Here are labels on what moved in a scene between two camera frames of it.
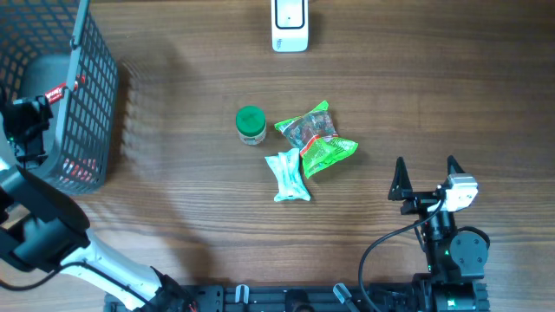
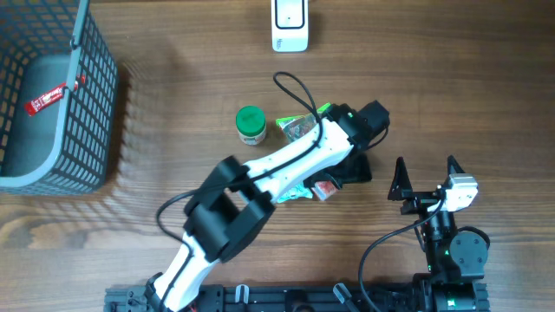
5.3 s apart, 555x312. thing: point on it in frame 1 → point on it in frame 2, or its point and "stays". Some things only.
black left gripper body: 27,122 → 359,172
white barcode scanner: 290,25 stays
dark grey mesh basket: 48,43 stays
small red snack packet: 83,170 → 324,189
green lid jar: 251,124 stays
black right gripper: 401,190 stays
